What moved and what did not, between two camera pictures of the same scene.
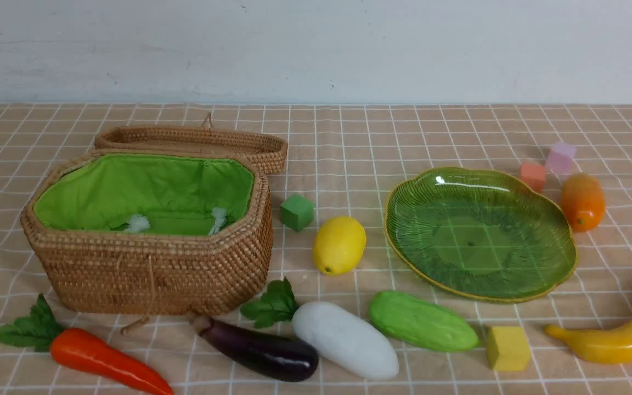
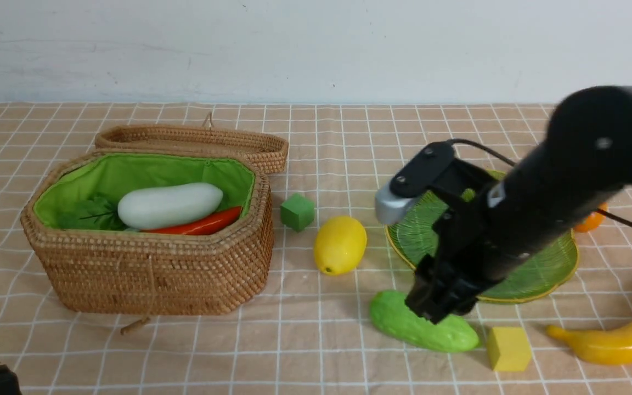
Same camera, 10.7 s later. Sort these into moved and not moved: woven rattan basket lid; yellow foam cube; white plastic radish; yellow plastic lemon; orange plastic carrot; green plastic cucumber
Moved: white plastic radish; orange plastic carrot
Not moved: green plastic cucumber; yellow foam cube; woven rattan basket lid; yellow plastic lemon
